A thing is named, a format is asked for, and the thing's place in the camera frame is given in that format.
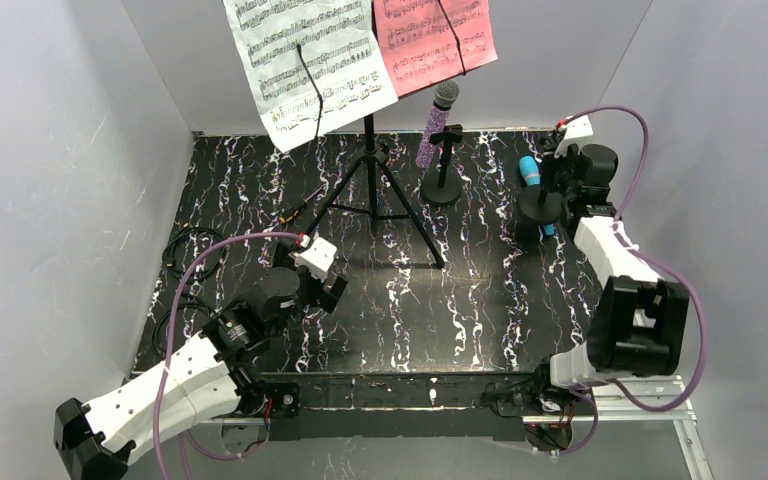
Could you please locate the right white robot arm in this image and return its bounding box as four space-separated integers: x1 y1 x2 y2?
542 144 690 388

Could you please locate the purple cable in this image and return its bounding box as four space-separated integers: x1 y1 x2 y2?
556 105 710 455
152 231 309 480

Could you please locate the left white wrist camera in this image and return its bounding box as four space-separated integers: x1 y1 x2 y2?
293 234 337 283

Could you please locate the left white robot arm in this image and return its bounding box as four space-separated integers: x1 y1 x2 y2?
53 233 347 479

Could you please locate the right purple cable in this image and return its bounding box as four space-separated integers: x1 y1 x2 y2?
556 105 710 455

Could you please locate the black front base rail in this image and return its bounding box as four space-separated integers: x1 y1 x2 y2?
224 370 577 444

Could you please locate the pink sheet music page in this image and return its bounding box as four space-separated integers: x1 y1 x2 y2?
373 0 498 98

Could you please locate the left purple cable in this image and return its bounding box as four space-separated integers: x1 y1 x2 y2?
152 231 309 480

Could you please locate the black round-base mic stand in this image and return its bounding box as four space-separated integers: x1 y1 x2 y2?
516 173 563 236
420 124 464 207

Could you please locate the purple glitter microphone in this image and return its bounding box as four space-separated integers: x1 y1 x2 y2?
415 80 460 169

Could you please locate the black coiled audio cable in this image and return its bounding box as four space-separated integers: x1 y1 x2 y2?
150 168 332 359

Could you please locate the white sheet music page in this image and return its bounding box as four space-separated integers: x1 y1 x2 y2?
224 0 398 153

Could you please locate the blue toy microphone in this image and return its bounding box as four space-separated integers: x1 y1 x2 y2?
519 156 555 237

